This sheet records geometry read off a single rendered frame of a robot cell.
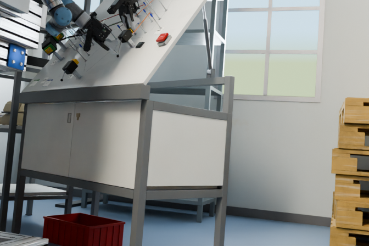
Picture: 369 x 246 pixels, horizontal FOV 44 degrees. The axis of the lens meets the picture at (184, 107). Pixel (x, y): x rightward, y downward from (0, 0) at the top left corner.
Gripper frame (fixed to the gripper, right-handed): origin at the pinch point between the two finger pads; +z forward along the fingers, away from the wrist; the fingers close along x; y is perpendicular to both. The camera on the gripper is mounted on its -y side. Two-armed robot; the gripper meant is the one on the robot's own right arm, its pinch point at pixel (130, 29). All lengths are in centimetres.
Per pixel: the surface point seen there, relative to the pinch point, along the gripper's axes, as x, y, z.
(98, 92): -0.5, -29.9, 23.0
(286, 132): 55, 179, 143
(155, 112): -33, -24, 35
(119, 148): -17, -38, 47
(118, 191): -20, -48, 65
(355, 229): -55, 85, 160
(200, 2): -28.7, 25.4, -4.1
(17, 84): 90, -30, 18
